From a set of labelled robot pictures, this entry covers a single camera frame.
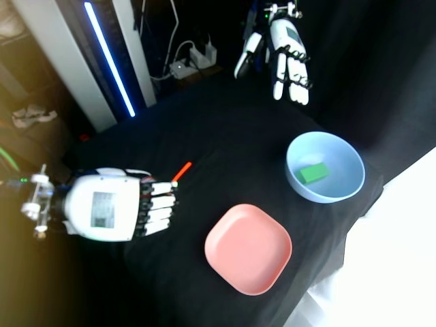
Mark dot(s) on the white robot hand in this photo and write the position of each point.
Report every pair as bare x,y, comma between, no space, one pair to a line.
289,47
102,204

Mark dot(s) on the red marker pen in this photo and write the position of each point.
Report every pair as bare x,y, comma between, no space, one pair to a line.
182,171

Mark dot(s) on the green block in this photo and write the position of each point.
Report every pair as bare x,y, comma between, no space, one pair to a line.
313,173

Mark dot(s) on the light blue bowl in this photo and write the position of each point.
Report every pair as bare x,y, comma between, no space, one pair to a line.
340,184

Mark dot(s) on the pink square plate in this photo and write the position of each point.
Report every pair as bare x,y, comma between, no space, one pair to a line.
248,248

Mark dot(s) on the white power strip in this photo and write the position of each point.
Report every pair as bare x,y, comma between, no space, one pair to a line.
204,54

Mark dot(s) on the white power adapter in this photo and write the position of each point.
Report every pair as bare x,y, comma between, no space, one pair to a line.
182,68

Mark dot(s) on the black table cloth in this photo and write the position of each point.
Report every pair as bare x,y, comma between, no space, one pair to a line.
221,136

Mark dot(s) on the crumpled white rag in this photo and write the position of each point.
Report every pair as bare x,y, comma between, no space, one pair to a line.
32,116

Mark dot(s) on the blue light strip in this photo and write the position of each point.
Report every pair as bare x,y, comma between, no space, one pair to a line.
109,61

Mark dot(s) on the white pillar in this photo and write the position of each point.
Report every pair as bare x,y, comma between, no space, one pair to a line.
64,61

